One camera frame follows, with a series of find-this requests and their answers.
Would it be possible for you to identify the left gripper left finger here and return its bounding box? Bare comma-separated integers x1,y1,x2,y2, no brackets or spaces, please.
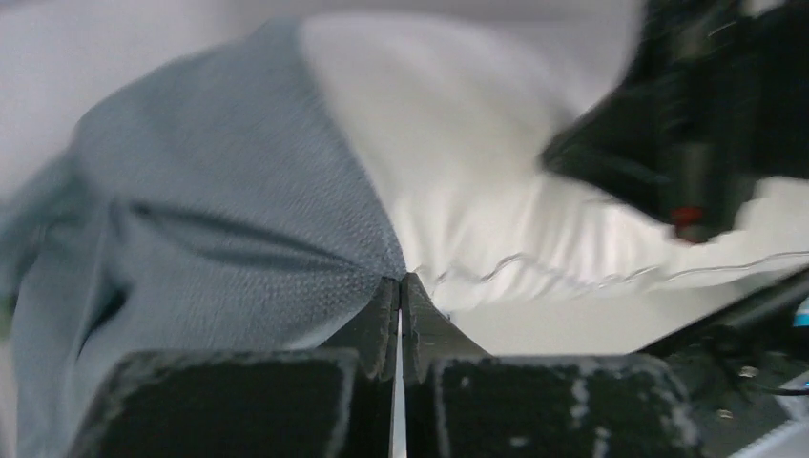
68,279,400,458

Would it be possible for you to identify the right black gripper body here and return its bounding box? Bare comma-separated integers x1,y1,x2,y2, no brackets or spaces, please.
541,1,808,243

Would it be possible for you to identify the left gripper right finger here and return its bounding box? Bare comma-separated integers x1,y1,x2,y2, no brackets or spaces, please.
402,274,705,457

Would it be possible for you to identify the grey-blue pillowcase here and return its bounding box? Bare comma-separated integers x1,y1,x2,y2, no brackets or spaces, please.
1,22,405,457

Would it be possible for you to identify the white pillow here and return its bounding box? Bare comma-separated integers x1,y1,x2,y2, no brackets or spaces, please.
301,1,808,311

